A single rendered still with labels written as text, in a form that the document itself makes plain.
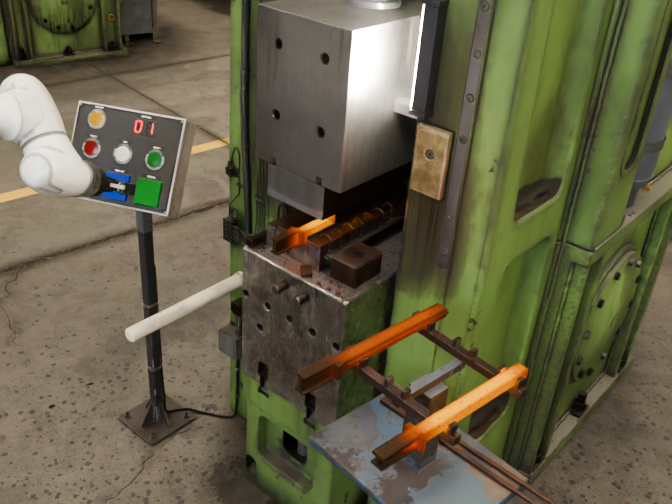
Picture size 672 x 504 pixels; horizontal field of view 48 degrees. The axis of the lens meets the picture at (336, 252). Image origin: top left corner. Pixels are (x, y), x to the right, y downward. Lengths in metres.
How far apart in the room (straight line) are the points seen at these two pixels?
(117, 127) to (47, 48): 4.54
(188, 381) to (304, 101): 1.52
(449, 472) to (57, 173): 1.07
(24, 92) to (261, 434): 1.29
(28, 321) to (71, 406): 0.60
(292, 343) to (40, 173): 0.83
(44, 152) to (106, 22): 5.18
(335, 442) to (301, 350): 0.42
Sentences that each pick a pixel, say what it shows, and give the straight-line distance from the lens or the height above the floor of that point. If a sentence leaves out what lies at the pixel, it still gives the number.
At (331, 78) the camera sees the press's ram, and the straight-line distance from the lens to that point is 1.78.
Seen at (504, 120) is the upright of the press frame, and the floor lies 1.42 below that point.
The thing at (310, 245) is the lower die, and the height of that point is 0.98.
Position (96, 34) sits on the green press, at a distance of 6.87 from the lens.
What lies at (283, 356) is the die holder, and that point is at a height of 0.63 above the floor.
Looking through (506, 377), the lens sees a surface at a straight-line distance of 1.57.
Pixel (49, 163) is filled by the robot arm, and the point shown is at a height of 1.29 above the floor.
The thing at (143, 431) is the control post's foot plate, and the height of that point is 0.01.
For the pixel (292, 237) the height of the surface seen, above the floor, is 1.00.
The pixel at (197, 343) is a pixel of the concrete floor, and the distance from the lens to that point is 3.24.
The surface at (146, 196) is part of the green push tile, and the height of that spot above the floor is 1.00.
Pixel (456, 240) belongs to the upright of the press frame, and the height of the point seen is 1.09.
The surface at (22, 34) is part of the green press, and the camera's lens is 6.70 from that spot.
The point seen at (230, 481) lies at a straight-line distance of 2.67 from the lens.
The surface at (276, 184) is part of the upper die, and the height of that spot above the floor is 1.11.
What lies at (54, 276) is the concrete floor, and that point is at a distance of 3.76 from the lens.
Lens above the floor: 1.98
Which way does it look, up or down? 31 degrees down
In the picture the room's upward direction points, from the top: 5 degrees clockwise
